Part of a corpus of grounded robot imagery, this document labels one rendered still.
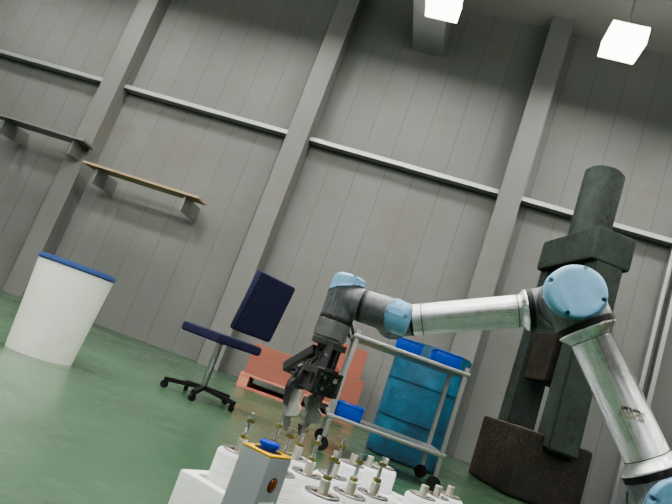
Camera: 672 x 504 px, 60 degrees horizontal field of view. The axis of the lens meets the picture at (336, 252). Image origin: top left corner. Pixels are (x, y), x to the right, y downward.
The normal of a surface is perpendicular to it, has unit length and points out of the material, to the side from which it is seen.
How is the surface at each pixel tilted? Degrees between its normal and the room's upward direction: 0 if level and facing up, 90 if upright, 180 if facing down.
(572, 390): 89
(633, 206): 90
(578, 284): 84
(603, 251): 90
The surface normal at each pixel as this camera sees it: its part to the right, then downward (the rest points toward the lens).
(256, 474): -0.49, -0.34
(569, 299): -0.24, -0.39
